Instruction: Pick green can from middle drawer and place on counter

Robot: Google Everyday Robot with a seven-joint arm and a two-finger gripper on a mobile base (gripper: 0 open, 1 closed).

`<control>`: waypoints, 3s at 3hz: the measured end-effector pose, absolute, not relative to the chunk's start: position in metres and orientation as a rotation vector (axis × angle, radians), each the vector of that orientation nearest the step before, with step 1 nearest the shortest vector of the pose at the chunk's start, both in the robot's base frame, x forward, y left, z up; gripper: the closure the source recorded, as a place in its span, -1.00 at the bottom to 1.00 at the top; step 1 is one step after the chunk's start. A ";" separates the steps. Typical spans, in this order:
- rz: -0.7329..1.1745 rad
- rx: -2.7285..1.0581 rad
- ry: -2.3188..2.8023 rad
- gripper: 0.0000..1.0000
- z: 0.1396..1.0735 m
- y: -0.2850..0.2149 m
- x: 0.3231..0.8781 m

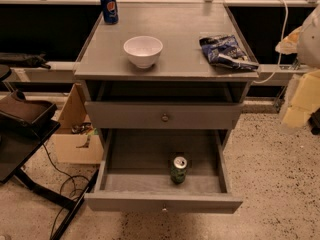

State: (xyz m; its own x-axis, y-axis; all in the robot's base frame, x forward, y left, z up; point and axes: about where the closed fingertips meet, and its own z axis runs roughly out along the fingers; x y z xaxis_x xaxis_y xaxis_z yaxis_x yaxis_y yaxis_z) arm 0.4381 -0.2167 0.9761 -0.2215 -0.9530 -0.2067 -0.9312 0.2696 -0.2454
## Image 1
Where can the green soda can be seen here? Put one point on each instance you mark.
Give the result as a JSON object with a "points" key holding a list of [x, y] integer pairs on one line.
{"points": [[178, 169]]}

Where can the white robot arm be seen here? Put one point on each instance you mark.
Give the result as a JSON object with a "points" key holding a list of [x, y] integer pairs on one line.
{"points": [[308, 46]]}

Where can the closed upper drawer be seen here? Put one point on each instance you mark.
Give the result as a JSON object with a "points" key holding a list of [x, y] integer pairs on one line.
{"points": [[163, 115]]}

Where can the blue chip bag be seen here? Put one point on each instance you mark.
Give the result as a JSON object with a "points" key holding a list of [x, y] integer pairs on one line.
{"points": [[224, 50]]}

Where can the cardboard box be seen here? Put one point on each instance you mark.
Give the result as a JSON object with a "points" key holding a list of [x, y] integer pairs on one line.
{"points": [[76, 140]]}

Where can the blue Pepsi can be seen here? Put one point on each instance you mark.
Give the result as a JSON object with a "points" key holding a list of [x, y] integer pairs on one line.
{"points": [[109, 11]]}

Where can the black side table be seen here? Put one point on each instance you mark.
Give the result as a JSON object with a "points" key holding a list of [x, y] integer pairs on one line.
{"points": [[16, 150]]}

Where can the yellow foam padding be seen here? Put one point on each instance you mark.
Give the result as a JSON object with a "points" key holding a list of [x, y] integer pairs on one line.
{"points": [[302, 99]]}

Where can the brown padded case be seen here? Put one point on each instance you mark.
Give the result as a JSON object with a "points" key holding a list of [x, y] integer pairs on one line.
{"points": [[26, 113]]}

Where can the white ceramic bowl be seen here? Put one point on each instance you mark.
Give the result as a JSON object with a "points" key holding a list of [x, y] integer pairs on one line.
{"points": [[143, 51]]}

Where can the open middle drawer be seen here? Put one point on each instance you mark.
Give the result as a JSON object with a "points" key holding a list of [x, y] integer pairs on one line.
{"points": [[134, 174]]}

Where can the grey drawer cabinet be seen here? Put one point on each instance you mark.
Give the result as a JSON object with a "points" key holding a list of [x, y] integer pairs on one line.
{"points": [[181, 74]]}

